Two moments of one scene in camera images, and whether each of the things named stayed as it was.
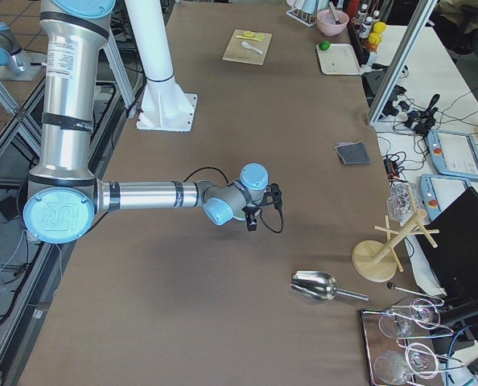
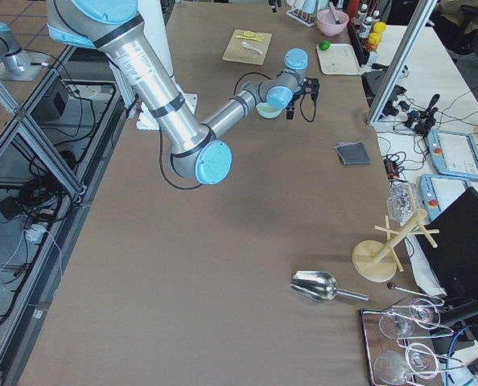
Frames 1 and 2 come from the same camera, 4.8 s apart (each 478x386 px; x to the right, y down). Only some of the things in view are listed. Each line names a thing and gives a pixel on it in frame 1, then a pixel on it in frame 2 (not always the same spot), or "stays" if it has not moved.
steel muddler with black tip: x=335 y=14 stays
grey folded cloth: x=353 y=153 stays
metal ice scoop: x=320 y=286 stays
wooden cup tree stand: x=376 y=262 stays
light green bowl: x=239 y=214 to x=266 y=112
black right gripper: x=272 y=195 to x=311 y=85
